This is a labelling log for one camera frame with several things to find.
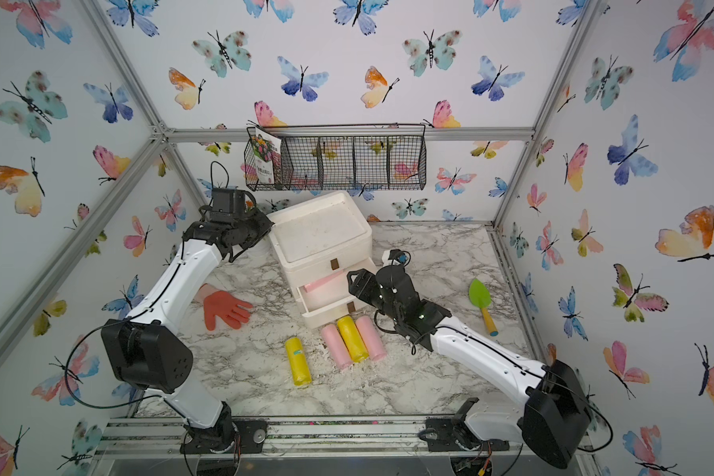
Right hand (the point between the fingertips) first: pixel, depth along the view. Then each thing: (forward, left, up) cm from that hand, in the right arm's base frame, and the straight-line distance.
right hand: (355, 275), depth 76 cm
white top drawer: (+1, +15, -3) cm, 15 cm away
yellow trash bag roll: (-15, +16, -21) cm, 30 cm away
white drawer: (+2, +9, -14) cm, 17 cm away
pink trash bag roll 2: (-10, -5, -21) cm, 24 cm away
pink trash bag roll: (-10, +6, -22) cm, 25 cm away
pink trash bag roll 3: (+5, +14, -13) cm, 19 cm away
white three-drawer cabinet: (+11, +12, 0) cm, 16 cm away
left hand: (+16, +24, +3) cm, 29 cm away
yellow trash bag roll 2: (-8, +1, -21) cm, 22 cm away
